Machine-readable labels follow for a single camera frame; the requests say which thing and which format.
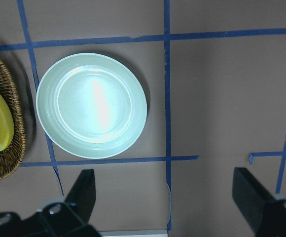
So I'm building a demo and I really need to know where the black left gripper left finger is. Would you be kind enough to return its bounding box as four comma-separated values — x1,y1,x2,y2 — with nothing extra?
41,169,96,227

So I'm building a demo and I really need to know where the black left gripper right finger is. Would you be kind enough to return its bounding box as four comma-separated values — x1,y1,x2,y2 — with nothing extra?
232,167,286,237

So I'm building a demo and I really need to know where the brown wicker basket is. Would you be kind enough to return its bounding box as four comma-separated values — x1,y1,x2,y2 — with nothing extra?
0,59,27,180

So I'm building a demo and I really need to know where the light green plate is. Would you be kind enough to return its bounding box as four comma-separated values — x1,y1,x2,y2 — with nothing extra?
36,53,147,159

